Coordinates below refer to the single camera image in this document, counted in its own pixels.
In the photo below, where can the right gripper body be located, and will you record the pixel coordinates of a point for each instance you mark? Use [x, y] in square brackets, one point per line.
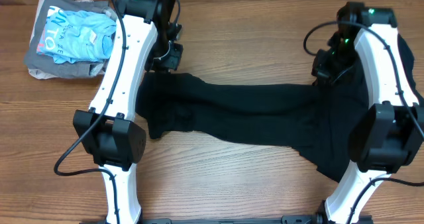
[328, 67]

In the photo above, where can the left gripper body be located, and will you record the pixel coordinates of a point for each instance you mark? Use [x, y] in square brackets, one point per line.
[165, 56]

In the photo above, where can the black t-shirt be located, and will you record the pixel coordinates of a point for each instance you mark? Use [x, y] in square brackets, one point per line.
[277, 115]

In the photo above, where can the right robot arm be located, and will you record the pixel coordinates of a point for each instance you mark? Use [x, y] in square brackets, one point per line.
[391, 132]

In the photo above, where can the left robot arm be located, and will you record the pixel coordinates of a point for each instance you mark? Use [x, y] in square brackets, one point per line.
[145, 40]

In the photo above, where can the dark navy garment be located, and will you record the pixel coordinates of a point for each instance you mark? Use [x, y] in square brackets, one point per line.
[339, 109]

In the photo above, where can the light blue folded t-shirt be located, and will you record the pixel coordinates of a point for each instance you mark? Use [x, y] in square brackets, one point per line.
[76, 36]

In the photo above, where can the grey folded t-shirt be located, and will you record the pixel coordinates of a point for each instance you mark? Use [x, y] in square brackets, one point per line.
[49, 66]

